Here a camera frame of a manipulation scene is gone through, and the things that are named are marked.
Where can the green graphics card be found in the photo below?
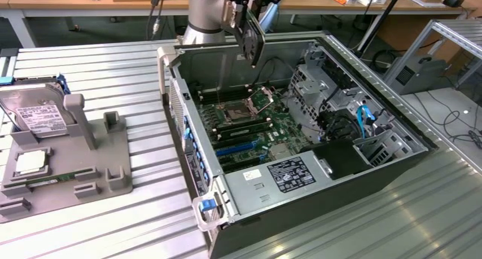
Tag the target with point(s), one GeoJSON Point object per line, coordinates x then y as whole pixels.
{"type": "Point", "coordinates": [250, 41]}

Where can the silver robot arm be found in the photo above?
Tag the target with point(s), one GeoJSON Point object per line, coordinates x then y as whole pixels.
{"type": "Point", "coordinates": [204, 13]}

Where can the wooden desk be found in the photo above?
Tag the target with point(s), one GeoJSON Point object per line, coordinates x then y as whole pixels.
{"type": "Point", "coordinates": [320, 3]}

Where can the black tripod pole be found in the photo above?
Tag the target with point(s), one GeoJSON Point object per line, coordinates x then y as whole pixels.
{"type": "Point", "coordinates": [381, 20]}

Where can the silver socket cover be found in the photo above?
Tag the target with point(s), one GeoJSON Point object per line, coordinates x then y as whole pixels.
{"type": "Point", "coordinates": [264, 99]}

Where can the white papers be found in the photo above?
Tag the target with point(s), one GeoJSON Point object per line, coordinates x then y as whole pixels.
{"type": "Point", "coordinates": [425, 2]}

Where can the CPU socket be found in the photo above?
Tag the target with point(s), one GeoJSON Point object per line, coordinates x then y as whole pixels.
{"type": "Point", "coordinates": [240, 113]}

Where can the blue slot clip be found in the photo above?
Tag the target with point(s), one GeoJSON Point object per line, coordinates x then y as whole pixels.
{"type": "Point", "coordinates": [188, 133]}
{"type": "Point", "coordinates": [198, 156]}
{"type": "Point", "coordinates": [202, 166]}
{"type": "Point", "coordinates": [185, 121]}
{"type": "Point", "coordinates": [206, 177]}
{"type": "Point", "coordinates": [194, 146]}

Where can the green motherboard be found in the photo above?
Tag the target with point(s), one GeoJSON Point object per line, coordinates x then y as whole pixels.
{"type": "Point", "coordinates": [281, 129]}

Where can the green RAM stick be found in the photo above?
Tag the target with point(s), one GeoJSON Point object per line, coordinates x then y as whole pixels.
{"type": "Point", "coordinates": [46, 181]}
{"type": "Point", "coordinates": [245, 130]}

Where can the grey tower computer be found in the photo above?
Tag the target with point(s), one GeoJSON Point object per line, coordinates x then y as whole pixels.
{"type": "Point", "coordinates": [423, 78]}

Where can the blue expansion slot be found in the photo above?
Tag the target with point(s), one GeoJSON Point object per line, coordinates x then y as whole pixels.
{"type": "Point", "coordinates": [234, 149]}

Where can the silver chipset heatsink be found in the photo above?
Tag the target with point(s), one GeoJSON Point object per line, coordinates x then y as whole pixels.
{"type": "Point", "coordinates": [284, 151]}

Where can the black plastic box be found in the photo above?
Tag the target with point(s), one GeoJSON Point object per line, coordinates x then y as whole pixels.
{"type": "Point", "coordinates": [339, 157]}

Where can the silver slotted disk bay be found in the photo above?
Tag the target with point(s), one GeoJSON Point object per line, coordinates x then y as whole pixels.
{"type": "Point", "coordinates": [381, 151]}

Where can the silver power supply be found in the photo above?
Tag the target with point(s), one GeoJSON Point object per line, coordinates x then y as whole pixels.
{"type": "Point", "coordinates": [249, 191]}

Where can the hard disk with blue carrier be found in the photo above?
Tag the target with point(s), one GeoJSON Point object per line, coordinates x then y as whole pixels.
{"type": "Point", "coordinates": [34, 118]}

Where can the blue case latch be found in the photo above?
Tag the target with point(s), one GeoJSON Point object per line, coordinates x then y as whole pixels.
{"type": "Point", "coordinates": [208, 206]}

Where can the grey parts rack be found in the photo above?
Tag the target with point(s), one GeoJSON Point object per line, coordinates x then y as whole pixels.
{"type": "Point", "coordinates": [65, 168]}

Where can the silver CPU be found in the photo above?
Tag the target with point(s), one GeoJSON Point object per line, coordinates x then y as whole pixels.
{"type": "Point", "coordinates": [30, 162]}

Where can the open black PC case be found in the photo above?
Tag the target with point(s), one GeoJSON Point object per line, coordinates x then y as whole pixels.
{"type": "Point", "coordinates": [287, 230]}

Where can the aluminium profile frame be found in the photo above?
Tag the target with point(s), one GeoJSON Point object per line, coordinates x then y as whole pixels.
{"type": "Point", "coordinates": [464, 30]}

